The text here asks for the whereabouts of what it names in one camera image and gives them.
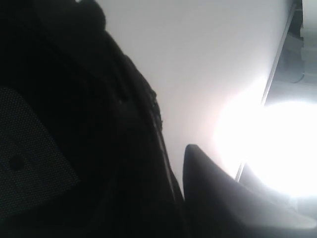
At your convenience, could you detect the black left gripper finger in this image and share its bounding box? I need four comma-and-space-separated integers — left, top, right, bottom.
183, 144, 317, 238

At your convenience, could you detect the black helmet with tinted visor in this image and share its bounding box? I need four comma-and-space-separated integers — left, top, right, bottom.
0, 0, 190, 238

